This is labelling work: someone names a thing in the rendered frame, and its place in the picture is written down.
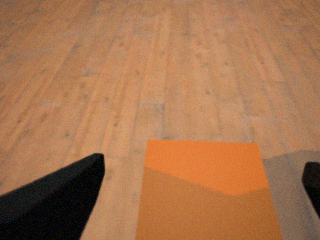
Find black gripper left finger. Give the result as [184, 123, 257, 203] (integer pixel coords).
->
[0, 153, 105, 240]

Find orange block with dark blue square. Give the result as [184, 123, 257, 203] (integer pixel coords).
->
[135, 139, 283, 240]

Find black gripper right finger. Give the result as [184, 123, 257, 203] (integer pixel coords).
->
[301, 162, 320, 218]

